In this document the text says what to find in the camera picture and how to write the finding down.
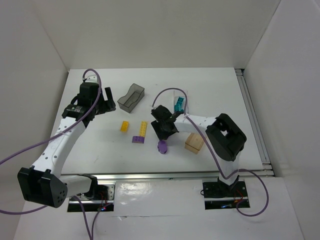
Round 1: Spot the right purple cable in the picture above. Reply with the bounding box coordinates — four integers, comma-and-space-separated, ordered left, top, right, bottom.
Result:
151, 87, 270, 216

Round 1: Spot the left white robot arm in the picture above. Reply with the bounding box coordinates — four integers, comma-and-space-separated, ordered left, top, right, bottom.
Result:
17, 74, 116, 208

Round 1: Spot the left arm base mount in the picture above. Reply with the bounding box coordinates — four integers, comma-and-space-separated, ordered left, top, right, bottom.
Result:
77, 183, 116, 212

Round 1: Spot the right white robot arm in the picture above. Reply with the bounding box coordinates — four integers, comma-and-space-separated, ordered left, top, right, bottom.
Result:
151, 105, 247, 190

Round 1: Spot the orange transparent container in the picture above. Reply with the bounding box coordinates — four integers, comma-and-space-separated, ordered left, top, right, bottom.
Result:
184, 133, 204, 154

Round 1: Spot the aluminium rail frame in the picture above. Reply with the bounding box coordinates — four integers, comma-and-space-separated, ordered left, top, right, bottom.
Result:
62, 67, 273, 176

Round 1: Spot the purple cable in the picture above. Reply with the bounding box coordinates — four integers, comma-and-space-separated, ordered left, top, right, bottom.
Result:
151, 87, 270, 216
0, 68, 102, 240

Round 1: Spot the yellow 2x4 lego brick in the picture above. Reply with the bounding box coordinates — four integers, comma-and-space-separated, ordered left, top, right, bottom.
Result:
120, 121, 129, 133

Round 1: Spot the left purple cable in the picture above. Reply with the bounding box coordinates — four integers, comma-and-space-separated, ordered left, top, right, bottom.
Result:
0, 68, 102, 240

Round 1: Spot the dark grey transparent container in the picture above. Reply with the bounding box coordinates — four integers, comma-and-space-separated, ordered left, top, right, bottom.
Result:
117, 83, 145, 113

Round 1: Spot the purple rounded lego brick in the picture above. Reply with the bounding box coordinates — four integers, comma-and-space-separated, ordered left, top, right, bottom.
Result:
157, 140, 168, 155

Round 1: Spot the teal 2x4 lego brick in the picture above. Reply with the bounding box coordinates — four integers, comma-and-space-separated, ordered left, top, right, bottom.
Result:
173, 96, 185, 112

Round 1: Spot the long yellow lego plate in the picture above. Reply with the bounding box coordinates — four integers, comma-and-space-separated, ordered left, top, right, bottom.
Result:
139, 121, 148, 137

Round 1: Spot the clear transparent container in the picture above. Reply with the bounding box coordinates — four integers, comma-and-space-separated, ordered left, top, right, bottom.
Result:
173, 89, 189, 114

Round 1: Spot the purple sloped lego brick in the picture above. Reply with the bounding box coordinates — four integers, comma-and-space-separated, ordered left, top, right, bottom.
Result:
132, 136, 145, 144

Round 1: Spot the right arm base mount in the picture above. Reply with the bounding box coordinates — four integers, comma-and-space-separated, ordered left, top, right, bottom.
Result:
200, 181, 250, 210

